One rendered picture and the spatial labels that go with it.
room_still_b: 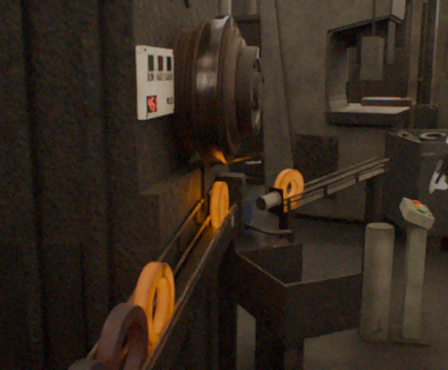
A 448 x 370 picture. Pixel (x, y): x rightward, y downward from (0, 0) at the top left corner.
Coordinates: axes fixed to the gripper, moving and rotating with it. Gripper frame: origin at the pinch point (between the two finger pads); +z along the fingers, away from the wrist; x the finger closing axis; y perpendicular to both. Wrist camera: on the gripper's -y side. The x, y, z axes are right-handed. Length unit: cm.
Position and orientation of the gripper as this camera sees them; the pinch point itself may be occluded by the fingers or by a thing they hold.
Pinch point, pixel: (429, 190)
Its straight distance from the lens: 251.6
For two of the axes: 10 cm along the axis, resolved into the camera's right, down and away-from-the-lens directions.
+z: -3.3, 9.0, 2.7
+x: 1.9, -2.2, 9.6
